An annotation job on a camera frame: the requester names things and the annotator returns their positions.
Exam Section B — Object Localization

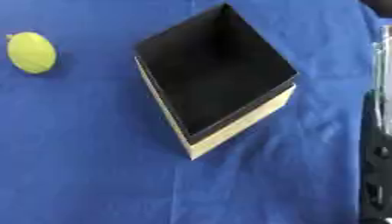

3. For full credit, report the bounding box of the yellow-green toy lemon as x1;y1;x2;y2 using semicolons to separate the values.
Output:
4;31;59;75

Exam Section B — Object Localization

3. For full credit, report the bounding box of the tan cardboard box black inside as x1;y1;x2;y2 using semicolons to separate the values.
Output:
133;2;300;161

